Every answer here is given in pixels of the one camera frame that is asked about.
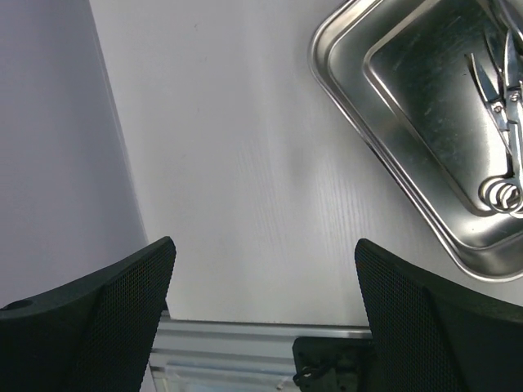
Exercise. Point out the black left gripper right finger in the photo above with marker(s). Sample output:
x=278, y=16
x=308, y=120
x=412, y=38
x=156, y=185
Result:
x=431, y=334

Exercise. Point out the steel surgical scissors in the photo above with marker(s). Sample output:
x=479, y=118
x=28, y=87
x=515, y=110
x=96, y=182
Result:
x=505, y=60
x=500, y=193

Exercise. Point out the aluminium front rail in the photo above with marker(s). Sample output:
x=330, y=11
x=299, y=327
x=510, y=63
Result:
x=253, y=346

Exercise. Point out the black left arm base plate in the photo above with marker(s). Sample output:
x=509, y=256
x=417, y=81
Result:
x=334, y=364

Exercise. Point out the stainless steel tray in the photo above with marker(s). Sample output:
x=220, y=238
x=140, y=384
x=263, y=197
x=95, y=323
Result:
x=398, y=71

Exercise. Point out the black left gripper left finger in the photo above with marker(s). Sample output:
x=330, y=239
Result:
x=92, y=334

